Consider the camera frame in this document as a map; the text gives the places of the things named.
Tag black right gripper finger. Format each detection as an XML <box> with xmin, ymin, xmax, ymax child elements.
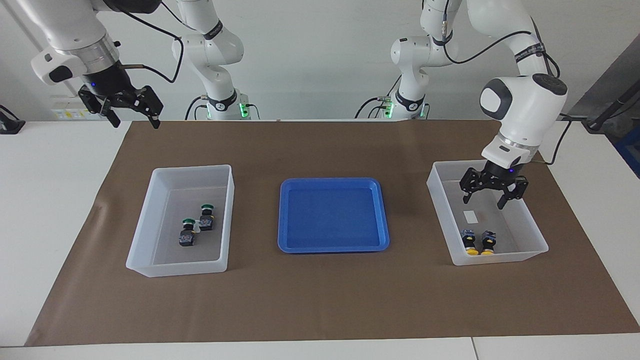
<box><xmin>125</xmin><ymin>86</ymin><xmax>165</xmax><ymax>130</ymax></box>
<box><xmin>77</xmin><ymin>85</ymin><xmax>122</xmax><ymax>129</ymax></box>

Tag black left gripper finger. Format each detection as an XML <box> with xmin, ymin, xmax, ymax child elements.
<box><xmin>459</xmin><ymin>167</ymin><xmax>488</xmax><ymax>205</ymax></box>
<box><xmin>496</xmin><ymin>176</ymin><xmax>530</xmax><ymax>211</ymax></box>

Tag green push button switch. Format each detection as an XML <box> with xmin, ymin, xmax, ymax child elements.
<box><xmin>178</xmin><ymin>218</ymin><xmax>197</xmax><ymax>248</ymax></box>
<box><xmin>198</xmin><ymin>203</ymin><xmax>217</xmax><ymax>232</ymax></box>

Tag translucent white plastic box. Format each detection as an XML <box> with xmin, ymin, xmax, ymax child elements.
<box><xmin>426</xmin><ymin>159</ymin><xmax>550</xmax><ymax>266</ymax></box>
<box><xmin>125</xmin><ymin>164</ymin><xmax>235</xmax><ymax>278</ymax></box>

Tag black clamp stand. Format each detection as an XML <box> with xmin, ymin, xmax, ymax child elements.
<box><xmin>0</xmin><ymin>104</ymin><xmax>27</xmax><ymax>135</ymax></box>

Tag black pole stand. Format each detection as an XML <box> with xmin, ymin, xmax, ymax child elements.
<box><xmin>585</xmin><ymin>82</ymin><xmax>640</xmax><ymax>133</ymax></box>

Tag blue crate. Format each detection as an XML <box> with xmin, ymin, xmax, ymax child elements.
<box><xmin>614</xmin><ymin>131</ymin><xmax>640</xmax><ymax>178</ymax></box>

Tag blue plastic tray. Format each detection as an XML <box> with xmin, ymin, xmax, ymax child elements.
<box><xmin>277</xmin><ymin>177</ymin><xmax>391</xmax><ymax>254</ymax></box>

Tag brown paper table mat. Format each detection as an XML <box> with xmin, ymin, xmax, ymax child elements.
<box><xmin>25</xmin><ymin>119</ymin><xmax>640</xmax><ymax>347</ymax></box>

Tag white wall socket panel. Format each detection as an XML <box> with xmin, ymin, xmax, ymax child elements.
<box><xmin>51</xmin><ymin>97</ymin><xmax>88</xmax><ymax>121</ymax></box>

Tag black base cable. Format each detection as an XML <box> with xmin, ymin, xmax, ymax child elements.
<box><xmin>184</xmin><ymin>96</ymin><xmax>206</xmax><ymax>121</ymax></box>
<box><xmin>354</xmin><ymin>95</ymin><xmax>396</xmax><ymax>120</ymax></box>

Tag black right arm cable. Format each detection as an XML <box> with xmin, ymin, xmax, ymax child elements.
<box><xmin>120</xmin><ymin>10</ymin><xmax>185</xmax><ymax>85</ymax></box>

